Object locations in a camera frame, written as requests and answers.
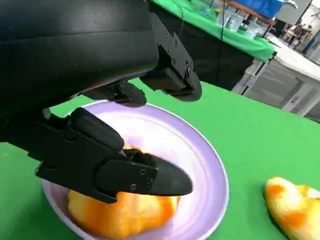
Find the grey metal cabinet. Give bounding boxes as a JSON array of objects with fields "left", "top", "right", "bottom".
[{"left": 231, "top": 37, "right": 320, "bottom": 118}]

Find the thin black hanging cable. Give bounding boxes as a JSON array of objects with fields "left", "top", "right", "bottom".
[{"left": 216, "top": 0, "right": 227, "bottom": 85}]

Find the green cloth on background table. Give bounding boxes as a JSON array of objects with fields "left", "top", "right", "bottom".
[{"left": 151, "top": 0, "right": 276, "bottom": 63}]

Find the blue plastic sheet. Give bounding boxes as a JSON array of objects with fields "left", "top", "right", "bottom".
[{"left": 231, "top": 0, "right": 285, "bottom": 19}]

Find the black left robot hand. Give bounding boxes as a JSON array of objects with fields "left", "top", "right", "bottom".
[{"left": 0, "top": 0, "right": 203, "bottom": 205}]

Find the black backdrop cloth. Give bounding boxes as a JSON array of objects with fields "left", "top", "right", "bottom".
[{"left": 149, "top": 3, "right": 255, "bottom": 91}]

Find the lilac plate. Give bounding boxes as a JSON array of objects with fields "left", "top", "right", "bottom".
[{"left": 40, "top": 99, "right": 230, "bottom": 240}]

